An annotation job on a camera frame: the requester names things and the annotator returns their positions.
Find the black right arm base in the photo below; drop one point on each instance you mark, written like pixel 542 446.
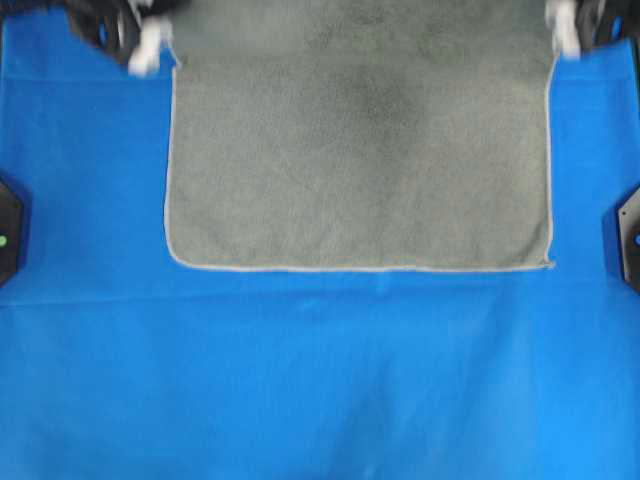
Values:
pixel 626 218

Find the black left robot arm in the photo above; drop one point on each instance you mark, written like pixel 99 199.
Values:
pixel 131 33

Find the grey terry towel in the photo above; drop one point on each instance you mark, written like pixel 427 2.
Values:
pixel 360 135

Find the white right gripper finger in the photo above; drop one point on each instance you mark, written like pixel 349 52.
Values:
pixel 560 18

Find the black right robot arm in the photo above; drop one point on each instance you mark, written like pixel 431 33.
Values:
pixel 578 27

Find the blue table cloth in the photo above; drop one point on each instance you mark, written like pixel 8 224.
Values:
pixel 119 363

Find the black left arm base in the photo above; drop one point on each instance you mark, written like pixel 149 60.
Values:
pixel 16 209

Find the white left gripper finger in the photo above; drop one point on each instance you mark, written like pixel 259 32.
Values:
pixel 155 34

